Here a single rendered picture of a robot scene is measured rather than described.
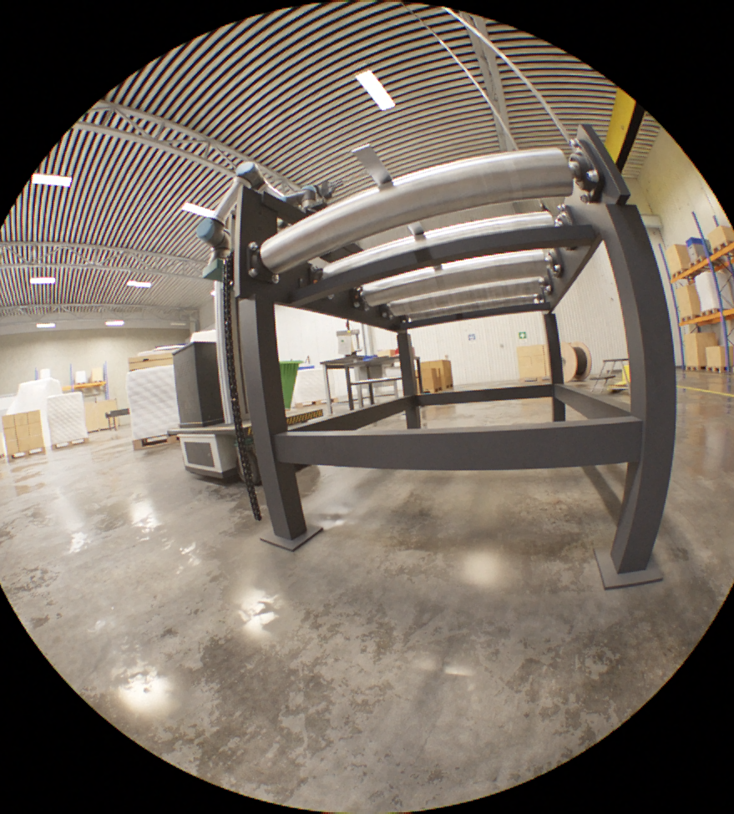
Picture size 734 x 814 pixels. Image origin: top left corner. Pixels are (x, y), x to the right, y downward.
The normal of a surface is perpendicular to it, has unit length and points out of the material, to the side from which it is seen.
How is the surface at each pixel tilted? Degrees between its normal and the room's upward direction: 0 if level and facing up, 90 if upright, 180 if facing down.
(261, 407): 90
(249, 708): 0
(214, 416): 90
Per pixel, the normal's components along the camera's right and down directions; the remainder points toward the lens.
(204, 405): 0.89, -0.07
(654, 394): -0.48, 0.13
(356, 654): -0.12, -0.99
